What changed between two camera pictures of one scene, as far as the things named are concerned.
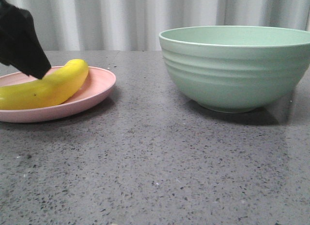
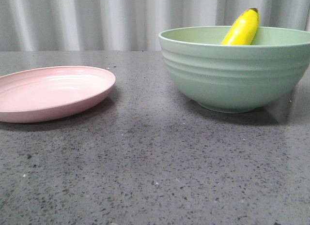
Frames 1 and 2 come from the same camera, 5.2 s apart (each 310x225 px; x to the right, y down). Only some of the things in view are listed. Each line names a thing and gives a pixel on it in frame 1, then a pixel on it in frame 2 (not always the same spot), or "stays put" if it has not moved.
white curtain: (133, 21) stays put
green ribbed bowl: (233, 69) stays put
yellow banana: (54, 88) to (243, 30)
